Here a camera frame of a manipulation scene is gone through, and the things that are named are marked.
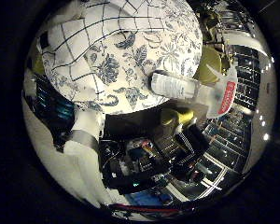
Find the dark storage shelf rack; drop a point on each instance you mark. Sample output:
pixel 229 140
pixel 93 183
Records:
pixel 245 77

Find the blue floral tablecloth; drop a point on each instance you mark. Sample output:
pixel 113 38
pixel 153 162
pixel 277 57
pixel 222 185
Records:
pixel 165 49

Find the dark rack with cyan lights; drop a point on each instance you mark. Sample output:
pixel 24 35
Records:
pixel 53 105

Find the translucent spray bottle with labels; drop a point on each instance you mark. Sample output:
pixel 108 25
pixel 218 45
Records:
pixel 174 85

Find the white cloth with grid lines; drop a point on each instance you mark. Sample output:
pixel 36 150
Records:
pixel 74 43

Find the white post with grey band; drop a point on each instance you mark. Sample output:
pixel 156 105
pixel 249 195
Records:
pixel 84 124

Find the yellow-green chair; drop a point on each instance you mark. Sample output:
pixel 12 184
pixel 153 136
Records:
pixel 177 116
pixel 208 63

